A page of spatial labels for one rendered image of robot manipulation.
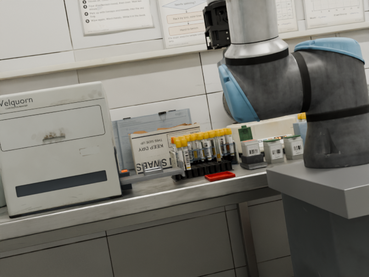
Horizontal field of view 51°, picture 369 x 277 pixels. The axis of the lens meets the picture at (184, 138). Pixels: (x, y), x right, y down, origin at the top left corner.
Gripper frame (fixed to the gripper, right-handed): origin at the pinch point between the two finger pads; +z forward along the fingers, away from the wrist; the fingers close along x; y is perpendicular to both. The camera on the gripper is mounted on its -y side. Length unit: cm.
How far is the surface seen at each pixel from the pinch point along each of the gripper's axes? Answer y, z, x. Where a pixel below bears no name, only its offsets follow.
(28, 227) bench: 61, 29, 11
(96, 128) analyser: 41.2, 8.6, 7.2
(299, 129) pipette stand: -17.3, 19.0, -3.3
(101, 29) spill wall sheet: 36, -32, -56
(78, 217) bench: 49, 29, 11
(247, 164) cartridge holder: 2.4, 25.5, 2.6
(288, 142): -11.7, 21.6, -0.3
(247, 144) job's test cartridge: 1.3, 20.1, 1.9
